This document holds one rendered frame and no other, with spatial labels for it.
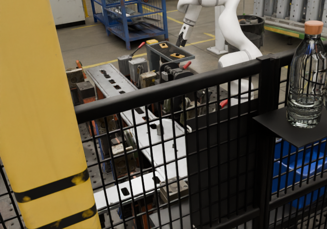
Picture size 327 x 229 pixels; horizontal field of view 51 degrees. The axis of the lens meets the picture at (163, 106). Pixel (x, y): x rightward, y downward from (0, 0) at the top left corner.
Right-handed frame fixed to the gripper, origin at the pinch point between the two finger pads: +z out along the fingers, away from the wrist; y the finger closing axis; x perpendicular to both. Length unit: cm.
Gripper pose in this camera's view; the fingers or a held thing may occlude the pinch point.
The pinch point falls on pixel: (180, 45)
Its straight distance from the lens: 239.8
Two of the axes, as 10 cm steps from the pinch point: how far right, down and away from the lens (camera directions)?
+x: -8.4, -4.5, 2.9
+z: -3.5, 8.7, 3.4
